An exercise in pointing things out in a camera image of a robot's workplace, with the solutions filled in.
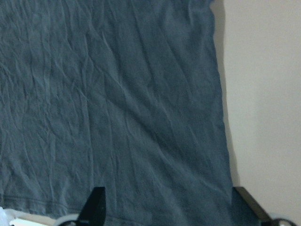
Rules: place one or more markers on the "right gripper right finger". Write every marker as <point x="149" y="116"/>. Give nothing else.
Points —
<point x="251" y="207"/>

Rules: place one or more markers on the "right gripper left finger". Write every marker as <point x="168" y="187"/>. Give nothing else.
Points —
<point x="94" y="211"/>

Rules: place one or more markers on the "black printed t-shirt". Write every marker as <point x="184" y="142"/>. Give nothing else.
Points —
<point x="123" y="94"/>

